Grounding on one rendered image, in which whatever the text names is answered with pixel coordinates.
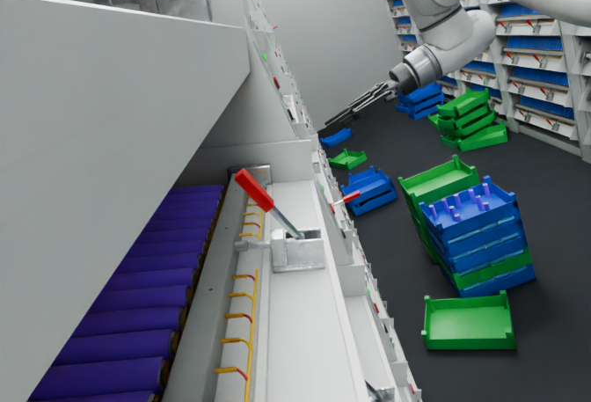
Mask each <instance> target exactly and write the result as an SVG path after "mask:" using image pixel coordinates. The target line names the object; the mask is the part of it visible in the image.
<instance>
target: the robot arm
mask: <svg viewBox="0 0 591 402"><path fill-rule="evenodd" d="M402 1H403V3H404V6H405V8H406V9H407V11H408V13H409V15H410V17H411V18H412V20H413V21H414V23H415V24H416V26H417V27H418V28H419V30H420V34H421V36H422V40H423V43H424V44H423V45H422V46H420V47H418V48H417V49H415V50H414V51H412V52H411V53H410V54H409V55H407V56H405V57H404V58H403V60H402V62H401V63H400V64H399V65H397V66H396V67H394V68H393V69H391V70H390V71H389V75H390V81H387V82H382V83H380V84H376V85H375V86H374V87H373V88H371V89H370V90H369V91H367V92H365V93H364V94H363V95H361V96H360V97H359V98H357V99H356V100H354V101H353V102H352V103H350V104H348V107H347V108H346V109H344V110H343V111H341V112H340V113H338V114H336V115H335V116H333V117H332V118H331V119H330V120H328V121H326V122H325V125H326V127H327V129H328V130H329V132H330V133H331V135H335V134H337V133H338V132H339V131H341V130H342V129H344V128H346V127H347V126H349V125H350V124H352V123H353V122H355V121H357V120H359V121H361V120H362V119H364V118H366V117H367V116H369V115H370V114H372V113H373V112H375V111H377V110H378V109H380V108H382V107H383V106H385V105H387V104H389V103H390V102H392V101H395V100H396V97H395V95H397V94H398V93H400V94H401V95H402V96H404V97H406V96H407V95H409V94H410V93H412V92H414V91H416V90H417V89H418V88H419V89H424V88H425V87H427V86H428V85H430V84H431V83H433V82H434V81H436V80H438V79H440V77H443V76H445V75H447V74H449V73H452V72H455V71H456V70H458V69H461V68H462V67H463V66H465V65H466V64H468V63H469V62H471V61H472V60H474V59H475V58H476V57H478V56H479V55H480V54H481V53H483V52H484V51H485V50H486V49H487V48H488V47H489V46H490V45H491V44H492V43H493V41H494V39H495V37H496V27H495V24H494V21H493V18H492V17H491V15H490V14H489V13H488V12H486V11H468V12H466V11H465V10H464V8H463V6H462V5H461V3H460V0H402ZM510 1H512V2H514V3H517V4H520V5H522V6H525V7H527V8H530V9H531V10H534V11H538V12H540V13H542V14H544V15H546V16H549V17H552V18H555V19H557V20H560V21H563V22H566V23H569V24H572V25H576V26H584V27H588V28H591V0H510Z"/></svg>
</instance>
